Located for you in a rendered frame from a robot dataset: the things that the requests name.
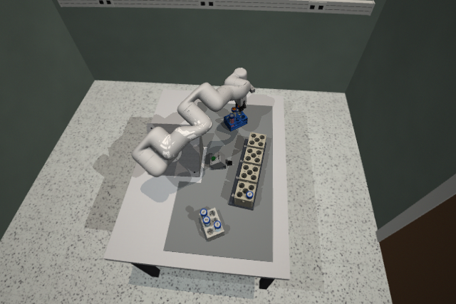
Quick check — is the grey flat mat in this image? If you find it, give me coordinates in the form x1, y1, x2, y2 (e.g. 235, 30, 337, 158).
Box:
163, 102, 273, 262

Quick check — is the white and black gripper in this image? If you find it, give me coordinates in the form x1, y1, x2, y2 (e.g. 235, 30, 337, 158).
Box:
235, 96, 247, 112

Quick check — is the white tube rack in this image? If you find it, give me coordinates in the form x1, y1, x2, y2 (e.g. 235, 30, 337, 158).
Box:
200, 208, 224, 241

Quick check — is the beige square adapter with holes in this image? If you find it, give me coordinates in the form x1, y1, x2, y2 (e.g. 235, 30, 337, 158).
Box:
243, 147, 263, 167
247, 132, 266, 150
239, 163, 260, 184

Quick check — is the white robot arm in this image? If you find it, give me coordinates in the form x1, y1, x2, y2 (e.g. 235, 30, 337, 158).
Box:
131, 68, 255, 177

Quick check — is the blue tube rack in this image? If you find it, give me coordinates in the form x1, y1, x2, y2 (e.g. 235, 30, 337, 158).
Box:
224, 112, 248, 131

